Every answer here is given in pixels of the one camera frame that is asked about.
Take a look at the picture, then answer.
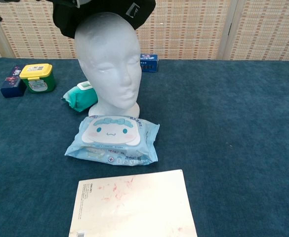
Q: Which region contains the blue felt table cover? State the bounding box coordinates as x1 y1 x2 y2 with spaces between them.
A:
0 57 289 237

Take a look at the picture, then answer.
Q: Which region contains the green wet wipes pack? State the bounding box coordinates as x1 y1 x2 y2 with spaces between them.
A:
61 80 99 113

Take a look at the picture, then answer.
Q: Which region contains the green tub with yellow lid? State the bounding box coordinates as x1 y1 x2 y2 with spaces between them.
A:
19 63 56 94

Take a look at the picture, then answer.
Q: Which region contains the black baseball cap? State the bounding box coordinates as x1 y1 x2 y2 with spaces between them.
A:
52 0 157 40

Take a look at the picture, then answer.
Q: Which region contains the dark blue small carton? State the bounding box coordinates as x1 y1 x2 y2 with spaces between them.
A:
0 64 28 99

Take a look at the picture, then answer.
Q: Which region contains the blue cookie box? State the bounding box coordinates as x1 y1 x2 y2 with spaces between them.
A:
139 53 160 73

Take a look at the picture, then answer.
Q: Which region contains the woven bamboo folding screen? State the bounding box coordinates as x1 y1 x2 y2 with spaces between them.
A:
0 0 289 61

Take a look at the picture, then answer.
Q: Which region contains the white foam mannequin head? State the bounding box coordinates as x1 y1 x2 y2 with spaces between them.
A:
74 11 143 119

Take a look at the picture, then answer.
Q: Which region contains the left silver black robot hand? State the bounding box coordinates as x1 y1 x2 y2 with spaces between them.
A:
71 0 92 7

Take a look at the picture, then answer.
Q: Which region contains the light blue cartoon wipes pack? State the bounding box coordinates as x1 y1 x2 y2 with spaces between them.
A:
64 114 161 167

